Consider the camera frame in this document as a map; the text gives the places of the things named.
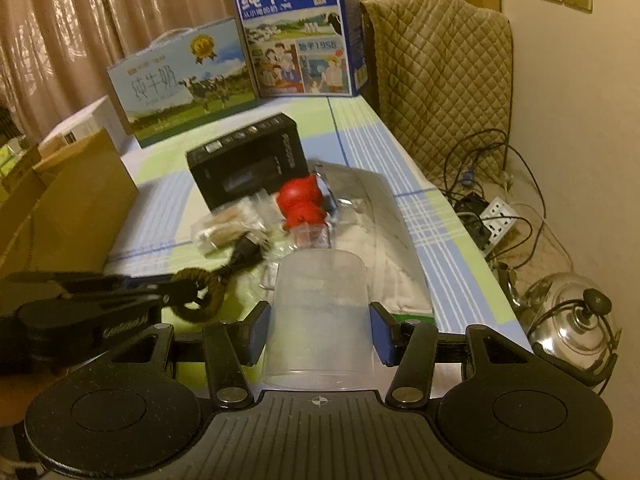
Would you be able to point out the steel kettle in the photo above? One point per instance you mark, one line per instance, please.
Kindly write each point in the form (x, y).
(569, 323)

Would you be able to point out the brown curtain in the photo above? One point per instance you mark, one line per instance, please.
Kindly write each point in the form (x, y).
(55, 53)

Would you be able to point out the person's hand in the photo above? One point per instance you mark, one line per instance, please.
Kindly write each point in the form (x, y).
(17, 392)

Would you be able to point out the quilted tan chair cover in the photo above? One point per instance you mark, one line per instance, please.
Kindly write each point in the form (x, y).
(444, 77)

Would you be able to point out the black product box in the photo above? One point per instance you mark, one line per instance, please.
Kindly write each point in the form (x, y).
(259, 157)

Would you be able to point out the dark blue milk carton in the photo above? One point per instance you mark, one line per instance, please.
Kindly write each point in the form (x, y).
(304, 47)

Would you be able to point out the white appliance box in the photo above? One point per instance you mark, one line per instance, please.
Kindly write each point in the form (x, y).
(100, 114)

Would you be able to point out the brown cardboard box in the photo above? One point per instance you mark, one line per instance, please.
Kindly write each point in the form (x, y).
(68, 209)

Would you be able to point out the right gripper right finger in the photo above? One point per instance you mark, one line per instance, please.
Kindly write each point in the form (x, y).
(411, 349)

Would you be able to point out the stacked cardboard boxes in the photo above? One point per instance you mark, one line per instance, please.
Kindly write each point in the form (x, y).
(18, 156)

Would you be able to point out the clear plastic cup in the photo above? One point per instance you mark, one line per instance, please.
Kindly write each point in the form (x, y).
(320, 330)

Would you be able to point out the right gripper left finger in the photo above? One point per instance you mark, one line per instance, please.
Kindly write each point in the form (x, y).
(228, 347)

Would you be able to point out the light blue cow milk carton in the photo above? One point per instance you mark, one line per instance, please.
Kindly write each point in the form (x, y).
(182, 81)

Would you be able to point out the metal rack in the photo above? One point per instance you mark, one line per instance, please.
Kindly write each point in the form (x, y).
(286, 242)

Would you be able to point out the white power strip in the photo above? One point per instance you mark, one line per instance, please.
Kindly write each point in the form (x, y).
(498, 217)

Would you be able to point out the plaid bed sheet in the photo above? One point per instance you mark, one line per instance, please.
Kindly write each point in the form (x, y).
(348, 133)

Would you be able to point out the silver foil bag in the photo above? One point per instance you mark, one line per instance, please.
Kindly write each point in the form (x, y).
(366, 221)

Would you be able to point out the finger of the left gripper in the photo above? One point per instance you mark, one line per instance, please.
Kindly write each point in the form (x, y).
(95, 283)
(144, 299)

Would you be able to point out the cotton swabs bag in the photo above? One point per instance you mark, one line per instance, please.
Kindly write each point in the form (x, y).
(225, 225)

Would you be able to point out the red pig toy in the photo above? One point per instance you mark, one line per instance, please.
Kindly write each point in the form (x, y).
(301, 202)

